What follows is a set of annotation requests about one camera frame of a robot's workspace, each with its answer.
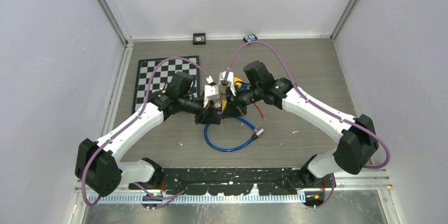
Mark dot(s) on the blue cable lock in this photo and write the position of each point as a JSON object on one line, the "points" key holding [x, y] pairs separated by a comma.
{"points": [[233, 135]]}

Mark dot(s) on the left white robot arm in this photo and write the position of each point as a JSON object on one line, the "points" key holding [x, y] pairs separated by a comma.
{"points": [[99, 164]]}

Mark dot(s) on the blue yellow toy car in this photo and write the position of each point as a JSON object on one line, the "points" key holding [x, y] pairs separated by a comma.
{"points": [[240, 85]]}

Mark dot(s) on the red cable padlock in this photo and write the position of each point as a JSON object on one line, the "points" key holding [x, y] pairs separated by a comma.
{"points": [[260, 111]]}

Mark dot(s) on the small black square box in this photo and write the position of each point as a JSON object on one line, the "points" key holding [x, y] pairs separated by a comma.
{"points": [[199, 39]]}

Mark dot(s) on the small blue toy car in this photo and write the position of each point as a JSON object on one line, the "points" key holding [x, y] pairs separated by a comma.
{"points": [[250, 37]]}

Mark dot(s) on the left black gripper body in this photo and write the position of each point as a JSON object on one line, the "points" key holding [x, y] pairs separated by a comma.
{"points": [[210, 103]]}

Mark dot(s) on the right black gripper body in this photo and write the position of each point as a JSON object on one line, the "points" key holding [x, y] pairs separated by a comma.
{"points": [[246, 97]]}

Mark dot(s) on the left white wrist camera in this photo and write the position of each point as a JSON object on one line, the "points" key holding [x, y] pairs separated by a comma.
{"points": [[211, 93]]}

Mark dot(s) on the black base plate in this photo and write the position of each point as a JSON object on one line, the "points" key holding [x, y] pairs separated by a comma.
{"points": [[232, 181]]}

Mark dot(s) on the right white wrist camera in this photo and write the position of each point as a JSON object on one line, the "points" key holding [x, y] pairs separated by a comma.
{"points": [[227, 79]]}

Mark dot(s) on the yellow black padlock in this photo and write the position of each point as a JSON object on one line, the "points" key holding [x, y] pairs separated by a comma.
{"points": [[221, 105]]}

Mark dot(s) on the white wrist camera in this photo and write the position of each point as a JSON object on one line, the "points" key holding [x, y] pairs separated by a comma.
{"points": [[227, 79], [211, 93]]}

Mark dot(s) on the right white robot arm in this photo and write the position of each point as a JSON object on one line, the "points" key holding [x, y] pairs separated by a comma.
{"points": [[353, 135]]}

